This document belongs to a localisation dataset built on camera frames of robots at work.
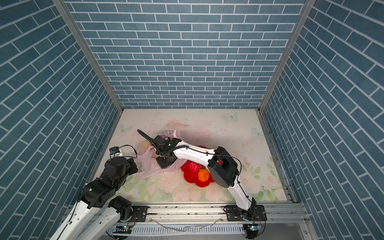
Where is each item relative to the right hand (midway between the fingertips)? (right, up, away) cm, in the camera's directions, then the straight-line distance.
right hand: (160, 163), depth 84 cm
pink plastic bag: (-5, 0, -3) cm, 6 cm away
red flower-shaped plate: (+17, -8, 0) cm, 19 cm away
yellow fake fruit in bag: (-12, +10, +8) cm, 17 cm away
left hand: (-10, +5, -9) cm, 14 cm away
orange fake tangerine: (+24, -5, -3) cm, 25 cm away
